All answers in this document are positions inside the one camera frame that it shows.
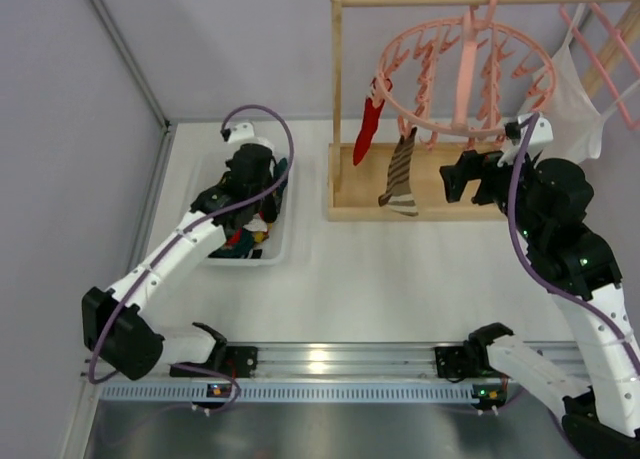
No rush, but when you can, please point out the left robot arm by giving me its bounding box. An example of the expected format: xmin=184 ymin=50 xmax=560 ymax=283
xmin=81 ymin=143 xmax=289 ymax=380

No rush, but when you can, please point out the green reindeer Christmas sock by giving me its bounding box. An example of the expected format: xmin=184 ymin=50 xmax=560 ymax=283
xmin=209 ymin=229 xmax=255 ymax=259

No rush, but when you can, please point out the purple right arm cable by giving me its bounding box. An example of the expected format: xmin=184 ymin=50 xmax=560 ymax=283
xmin=506 ymin=111 xmax=640 ymax=445

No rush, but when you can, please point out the aluminium mounting rail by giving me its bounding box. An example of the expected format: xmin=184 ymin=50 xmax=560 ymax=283
xmin=79 ymin=340 xmax=626 ymax=382

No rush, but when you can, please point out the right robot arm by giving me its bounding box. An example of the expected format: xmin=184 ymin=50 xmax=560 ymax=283
xmin=439 ymin=151 xmax=639 ymax=458

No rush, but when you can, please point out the dark green sock upper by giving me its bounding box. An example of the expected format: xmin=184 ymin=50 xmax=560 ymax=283
xmin=273 ymin=158 xmax=289 ymax=197

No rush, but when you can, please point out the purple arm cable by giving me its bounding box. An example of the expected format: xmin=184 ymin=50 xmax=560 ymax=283
xmin=85 ymin=103 xmax=295 ymax=412
xmin=506 ymin=111 xmax=640 ymax=445

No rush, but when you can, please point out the brown beige striped sock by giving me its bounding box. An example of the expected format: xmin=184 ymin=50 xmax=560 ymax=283
xmin=378 ymin=127 xmax=418 ymax=217

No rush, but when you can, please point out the grey slotted cable duct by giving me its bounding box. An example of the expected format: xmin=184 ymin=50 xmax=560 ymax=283
xmin=99 ymin=381 xmax=506 ymax=404

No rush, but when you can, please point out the white tank top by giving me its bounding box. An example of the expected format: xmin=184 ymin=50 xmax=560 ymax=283
xmin=543 ymin=31 xmax=620 ymax=163

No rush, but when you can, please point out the yellow sock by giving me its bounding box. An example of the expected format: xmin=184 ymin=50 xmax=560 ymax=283
xmin=252 ymin=231 xmax=269 ymax=244

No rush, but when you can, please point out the white plastic mesh basket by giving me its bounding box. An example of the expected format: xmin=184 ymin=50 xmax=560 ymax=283
xmin=183 ymin=152 xmax=295 ymax=267

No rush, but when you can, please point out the red sock rear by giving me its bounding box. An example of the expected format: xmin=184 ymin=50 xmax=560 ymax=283
xmin=352 ymin=79 xmax=385 ymax=166

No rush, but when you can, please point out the wooden clothes rack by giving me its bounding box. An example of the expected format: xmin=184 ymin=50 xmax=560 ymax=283
xmin=328 ymin=0 xmax=639 ymax=222

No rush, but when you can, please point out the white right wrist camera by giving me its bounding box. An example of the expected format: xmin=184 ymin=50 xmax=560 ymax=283
xmin=498 ymin=113 xmax=553 ymax=167

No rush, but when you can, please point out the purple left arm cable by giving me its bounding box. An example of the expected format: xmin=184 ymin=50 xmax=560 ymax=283
xmin=85 ymin=103 xmax=295 ymax=412

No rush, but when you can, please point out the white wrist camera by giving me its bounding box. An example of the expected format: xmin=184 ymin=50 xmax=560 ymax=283
xmin=498 ymin=113 xmax=553 ymax=167
xmin=221 ymin=121 xmax=256 ymax=144

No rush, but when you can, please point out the aluminium frame post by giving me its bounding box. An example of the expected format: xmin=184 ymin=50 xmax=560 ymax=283
xmin=87 ymin=0 xmax=171 ymax=131

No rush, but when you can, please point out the pink clothes hanger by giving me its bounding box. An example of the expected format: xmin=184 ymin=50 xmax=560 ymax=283
xmin=558 ymin=0 xmax=639 ymax=131

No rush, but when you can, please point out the pink round clip hanger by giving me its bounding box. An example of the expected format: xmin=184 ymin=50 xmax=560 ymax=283
xmin=370 ymin=0 xmax=556 ymax=146

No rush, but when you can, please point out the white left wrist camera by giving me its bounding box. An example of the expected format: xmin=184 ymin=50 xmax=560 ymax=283
xmin=221 ymin=121 xmax=256 ymax=144

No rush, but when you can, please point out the plain white sock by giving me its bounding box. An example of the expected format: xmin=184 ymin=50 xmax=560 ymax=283
xmin=244 ymin=216 xmax=269 ymax=233

